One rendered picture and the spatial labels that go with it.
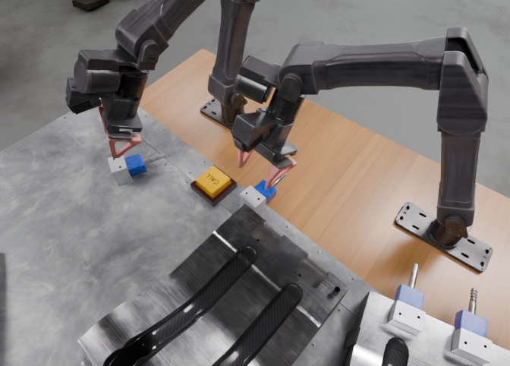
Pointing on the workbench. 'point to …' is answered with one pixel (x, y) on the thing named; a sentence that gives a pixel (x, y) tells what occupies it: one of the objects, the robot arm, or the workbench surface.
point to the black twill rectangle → (351, 338)
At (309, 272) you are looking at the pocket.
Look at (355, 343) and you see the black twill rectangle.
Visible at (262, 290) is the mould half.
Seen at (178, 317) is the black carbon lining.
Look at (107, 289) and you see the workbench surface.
